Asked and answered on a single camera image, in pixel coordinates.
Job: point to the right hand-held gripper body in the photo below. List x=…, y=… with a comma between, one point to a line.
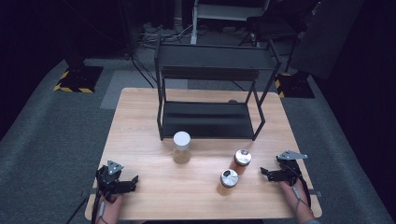
x=289, y=169

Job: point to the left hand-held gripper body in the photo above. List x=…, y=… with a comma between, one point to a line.
x=109, y=178

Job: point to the silver-lid jar red-brown spice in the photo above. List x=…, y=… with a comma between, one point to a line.
x=241, y=161

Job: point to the silver-lid jar light-brown spice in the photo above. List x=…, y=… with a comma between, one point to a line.
x=228, y=182

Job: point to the white-lid clear jar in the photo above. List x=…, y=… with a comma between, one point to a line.
x=181, y=146

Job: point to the black two-tier metal rack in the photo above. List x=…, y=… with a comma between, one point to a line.
x=207, y=119

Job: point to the person's left hand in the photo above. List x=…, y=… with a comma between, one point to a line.
x=111, y=207

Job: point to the small dark round thing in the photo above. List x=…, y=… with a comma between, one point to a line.
x=232, y=100

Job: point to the black striped-edge stand base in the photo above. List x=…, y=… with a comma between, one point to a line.
x=81, y=79
x=295, y=86

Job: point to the light grey floor mat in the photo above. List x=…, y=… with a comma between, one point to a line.
x=130, y=85

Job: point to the grey panel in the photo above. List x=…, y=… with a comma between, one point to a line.
x=327, y=37

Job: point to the white metal frame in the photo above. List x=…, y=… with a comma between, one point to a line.
x=224, y=12

